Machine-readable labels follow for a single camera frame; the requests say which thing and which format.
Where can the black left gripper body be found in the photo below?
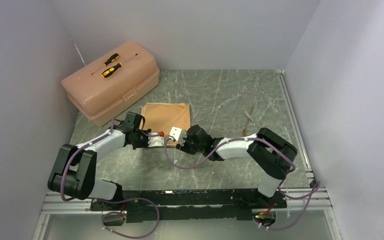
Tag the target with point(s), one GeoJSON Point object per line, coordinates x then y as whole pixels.
{"type": "Point", "coordinates": [141, 140]}

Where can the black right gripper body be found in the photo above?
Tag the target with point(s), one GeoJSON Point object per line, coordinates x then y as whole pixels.
{"type": "Point", "coordinates": [189, 147]}

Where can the orange cloth napkin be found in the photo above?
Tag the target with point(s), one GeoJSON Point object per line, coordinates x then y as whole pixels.
{"type": "Point", "coordinates": [161, 117]}

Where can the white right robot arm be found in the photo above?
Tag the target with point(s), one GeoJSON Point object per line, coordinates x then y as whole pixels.
{"type": "Point", "coordinates": [270, 151]}

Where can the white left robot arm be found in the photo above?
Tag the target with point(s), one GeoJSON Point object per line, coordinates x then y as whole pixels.
{"type": "Point", "coordinates": [73, 174]}

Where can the pink plastic toolbox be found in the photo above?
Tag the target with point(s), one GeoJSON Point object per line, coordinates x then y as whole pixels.
{"type": "Point", "coordinates": [102, 99]}

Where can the brown wooden utensil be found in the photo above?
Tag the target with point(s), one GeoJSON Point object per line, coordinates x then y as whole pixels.
{"type": "Point", "coordinates": [244, 131]}

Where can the lower yellow black screwdriver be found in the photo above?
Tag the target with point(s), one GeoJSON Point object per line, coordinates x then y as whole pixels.
{"type": "Point", "coordinates": [120, 64]}

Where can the yellow black screwdriver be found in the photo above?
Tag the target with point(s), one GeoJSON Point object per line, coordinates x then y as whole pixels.
{"type": "Point", "coordinates": [120, 64]}
{"type": "Point", "coordinates": [108, 72]}

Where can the upper yellow black screwdriver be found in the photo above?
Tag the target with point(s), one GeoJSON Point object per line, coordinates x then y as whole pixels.
{"type": "Point", "coordinates": [108, 72]}

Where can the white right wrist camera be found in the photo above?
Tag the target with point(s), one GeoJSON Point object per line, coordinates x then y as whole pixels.
{"type": "Point", "coordinates": [177, 135]}

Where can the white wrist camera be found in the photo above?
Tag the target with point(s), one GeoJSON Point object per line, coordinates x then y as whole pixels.
{"type": "Point", "coordinates": [156, 139]}
{"type": "Point", "coordinates": [177, 135]}

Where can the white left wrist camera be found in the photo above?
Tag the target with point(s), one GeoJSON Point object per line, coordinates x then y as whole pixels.
{"type": "Point", "coordinates": [156, 139]}

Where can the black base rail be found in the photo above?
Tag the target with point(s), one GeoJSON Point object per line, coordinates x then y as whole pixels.
{"type": "Point", "coordinates": [192, 204]}

